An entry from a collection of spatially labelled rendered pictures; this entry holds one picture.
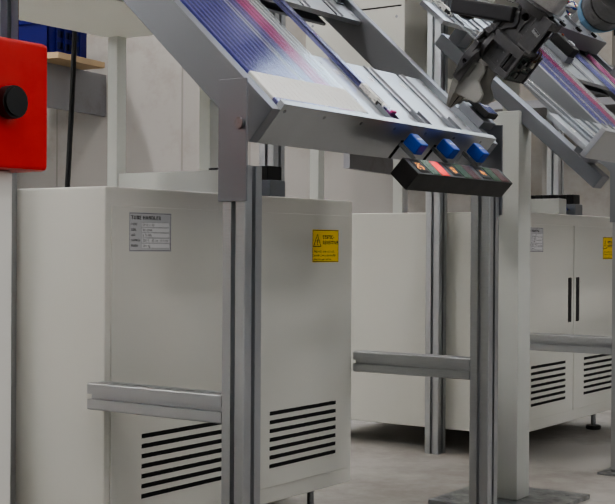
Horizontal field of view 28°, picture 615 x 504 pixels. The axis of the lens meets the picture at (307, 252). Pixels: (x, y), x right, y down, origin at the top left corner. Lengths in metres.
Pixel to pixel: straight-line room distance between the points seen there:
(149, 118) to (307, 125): 4.87
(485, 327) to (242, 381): 0.74
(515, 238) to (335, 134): 0.78
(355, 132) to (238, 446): 0.53
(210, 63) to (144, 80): 4.91
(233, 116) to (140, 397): 0.44
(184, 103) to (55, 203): 4.59
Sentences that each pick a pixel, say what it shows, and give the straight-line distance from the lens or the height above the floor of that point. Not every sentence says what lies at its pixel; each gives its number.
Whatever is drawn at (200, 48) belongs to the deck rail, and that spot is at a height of 0.82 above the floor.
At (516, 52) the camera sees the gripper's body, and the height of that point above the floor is 0.83.
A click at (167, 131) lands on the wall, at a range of 6.64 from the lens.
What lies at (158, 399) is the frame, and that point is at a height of 0.31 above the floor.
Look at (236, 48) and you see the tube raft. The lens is 1.88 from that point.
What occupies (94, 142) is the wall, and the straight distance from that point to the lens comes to 6.89.
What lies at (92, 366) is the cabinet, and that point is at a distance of 1.98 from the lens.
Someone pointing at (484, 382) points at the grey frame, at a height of 0.28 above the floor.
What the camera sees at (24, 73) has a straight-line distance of 1.59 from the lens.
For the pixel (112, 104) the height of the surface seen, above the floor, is 0.85.
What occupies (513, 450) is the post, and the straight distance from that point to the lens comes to 2.64.
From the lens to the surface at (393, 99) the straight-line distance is 2.20.
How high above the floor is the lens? 0.53
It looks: level
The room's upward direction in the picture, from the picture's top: straight up
